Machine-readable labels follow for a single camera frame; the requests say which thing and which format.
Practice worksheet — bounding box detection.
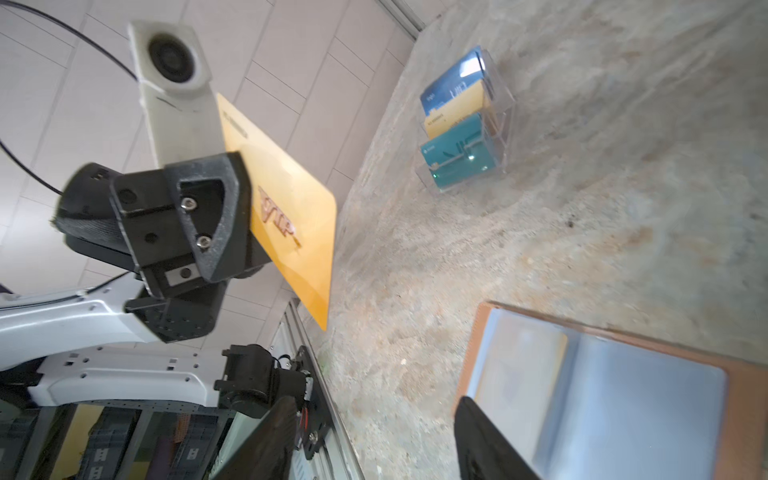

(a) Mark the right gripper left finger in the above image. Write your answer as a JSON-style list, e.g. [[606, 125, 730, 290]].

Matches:
[[213, 397, 298, 480]]

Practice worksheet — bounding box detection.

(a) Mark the teal card on table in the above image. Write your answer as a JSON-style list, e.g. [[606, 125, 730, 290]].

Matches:
[[420, 113, 499, 190]]

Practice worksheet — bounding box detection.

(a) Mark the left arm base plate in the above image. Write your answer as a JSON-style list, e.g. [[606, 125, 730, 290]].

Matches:
[[292, 345, 333, 460]]

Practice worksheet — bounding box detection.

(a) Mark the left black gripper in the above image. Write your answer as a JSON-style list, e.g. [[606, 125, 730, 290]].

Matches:
[[53, 152, 271, 343]]

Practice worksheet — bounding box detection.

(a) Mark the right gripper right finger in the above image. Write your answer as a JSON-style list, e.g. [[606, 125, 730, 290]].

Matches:
[[454, 396, 540, 480]]

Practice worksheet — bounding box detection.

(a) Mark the blue VIP card on table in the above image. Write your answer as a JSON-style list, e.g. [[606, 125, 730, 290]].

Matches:
[[420, 46, 487, 116]]

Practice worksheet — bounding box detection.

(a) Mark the gold beige card on table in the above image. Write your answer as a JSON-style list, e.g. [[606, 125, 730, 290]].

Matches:
[[424, 80, 489, 139]]

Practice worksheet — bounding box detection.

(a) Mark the clear acrylic card stand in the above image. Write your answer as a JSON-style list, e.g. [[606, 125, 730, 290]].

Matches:
[[416, 46, 515, 193]]

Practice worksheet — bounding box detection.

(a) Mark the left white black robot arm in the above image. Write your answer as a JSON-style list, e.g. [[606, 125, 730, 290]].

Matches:
[[1, 153, 313, 420]]

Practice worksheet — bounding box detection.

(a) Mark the aluminium mounting rail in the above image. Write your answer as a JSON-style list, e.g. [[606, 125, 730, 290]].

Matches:
[[269, 299, 364, 480]]

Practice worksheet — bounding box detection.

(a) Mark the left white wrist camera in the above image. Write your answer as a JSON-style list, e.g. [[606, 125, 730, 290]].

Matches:
[[128, 20, 225, 167]]

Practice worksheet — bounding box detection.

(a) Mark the left black camera cable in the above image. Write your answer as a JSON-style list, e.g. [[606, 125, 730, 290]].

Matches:
[[0, 0, 140, 196]]

